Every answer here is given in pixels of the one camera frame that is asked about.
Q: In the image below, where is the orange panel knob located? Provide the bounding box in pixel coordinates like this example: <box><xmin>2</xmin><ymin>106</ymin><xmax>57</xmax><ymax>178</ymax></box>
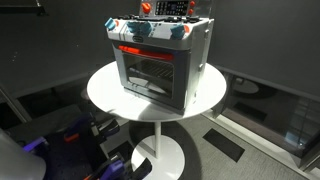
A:
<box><xmin>141</xmin><ymin>1</ymin><xmax>152</xmax><ymax>15</ymax></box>

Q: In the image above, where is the black spring clamp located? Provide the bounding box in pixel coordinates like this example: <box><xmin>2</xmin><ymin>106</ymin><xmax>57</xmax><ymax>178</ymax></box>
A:
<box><xmin>96</xmin><ymin>119</ymin><xmax>121</xmax><ymax>138</ymax></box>
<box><xmin>128</xmin><ymin>157</ymin><xmax>153</xmax><ymax>180</ymax></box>

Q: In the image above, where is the black rectangular floor panel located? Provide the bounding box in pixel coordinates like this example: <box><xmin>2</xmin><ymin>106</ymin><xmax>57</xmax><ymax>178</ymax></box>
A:
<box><xmin>202</xmin><ymin>128</ymin><xmax>246</xmax><ymax>163</ymax></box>

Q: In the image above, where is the black toy keypad display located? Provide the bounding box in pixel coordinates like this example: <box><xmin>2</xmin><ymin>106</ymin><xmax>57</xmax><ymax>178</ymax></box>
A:
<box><xmin>155</xmin><ymin>0</ymin><xmax>190</xmax><ymax>16</ymax></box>

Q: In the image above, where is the dark glass partition panel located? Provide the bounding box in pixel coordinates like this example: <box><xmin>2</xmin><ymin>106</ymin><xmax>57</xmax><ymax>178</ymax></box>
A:
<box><xmin>213</xmin><ymin>66</ymin><xmax>320</xmax><ymax>171</ymax></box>

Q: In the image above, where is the grey toy oven door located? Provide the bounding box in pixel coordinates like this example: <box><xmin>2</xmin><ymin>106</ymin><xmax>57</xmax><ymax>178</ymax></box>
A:
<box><xmin>112</xmin><ymin>41</ymin><xmax>192</xmax><ymax>113</ymax></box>

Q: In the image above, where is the blue stove knob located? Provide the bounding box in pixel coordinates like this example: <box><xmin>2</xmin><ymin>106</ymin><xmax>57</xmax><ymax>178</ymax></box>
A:
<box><xmin>126</xmin><ymin>20</ymin><xmax>141</xmax><ymax>34</ymax></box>
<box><xmin>104</xmin><ymin>17</ymin><xmax>117</xmax><ymax>31</ymax></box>
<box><xmin>170</xmin><ymin>23</ymin><xmax>186</xmax><ymax>40</ymax></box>
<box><xmin>139</xmin><ymin>21</ymin><xmax>153</xmax><ymax>36</ymax></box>

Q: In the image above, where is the white grey toy stove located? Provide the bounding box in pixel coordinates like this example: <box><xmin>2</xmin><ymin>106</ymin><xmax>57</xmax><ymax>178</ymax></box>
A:
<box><xmin>105</xmin><ymin>0</ymin><xmax>215</xmax><ymax>116</ymax></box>

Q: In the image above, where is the orange oven door handle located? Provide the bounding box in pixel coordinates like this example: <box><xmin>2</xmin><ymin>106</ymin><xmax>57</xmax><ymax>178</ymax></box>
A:
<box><xmin>118</xmin><ymin>45</ymin><xmax>175</xmax><ymax>62</ymax></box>

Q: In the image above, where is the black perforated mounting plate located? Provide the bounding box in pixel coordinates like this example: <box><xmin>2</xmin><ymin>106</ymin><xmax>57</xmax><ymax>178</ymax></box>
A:
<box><xmin>43</xmin><ymin>129</ymin><xmax>104</xmax><ymax>180</ymax></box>

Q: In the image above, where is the orange clamp clip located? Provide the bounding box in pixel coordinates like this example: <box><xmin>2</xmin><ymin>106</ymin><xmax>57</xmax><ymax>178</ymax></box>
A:
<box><xmin>63</xmin><ymin>133</ymin><xmax>80</xmax><ymax>144</ymax></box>

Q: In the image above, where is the purple spring clamp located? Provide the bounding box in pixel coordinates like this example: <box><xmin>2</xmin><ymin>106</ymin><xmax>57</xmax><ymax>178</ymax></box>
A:
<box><xmin>23</xmin><ymin>136</ymin><xmax>49</xmax><ymax>153</ymax></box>
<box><xmin>96</xmin><ymin>159</ymin><xmax>126</xmax><ymax>180</ymax></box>
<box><xmin>69</xmin><ymin>113</ymin><xmax>94</xmax><ymax>134</ymax></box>

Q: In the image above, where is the round white pedestal table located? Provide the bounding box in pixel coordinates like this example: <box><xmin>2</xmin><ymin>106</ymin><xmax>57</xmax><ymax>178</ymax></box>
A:
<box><xmin>86</xmin><ymin>60</ymin><xmax>228</xmax><ymax>180</ymax></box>

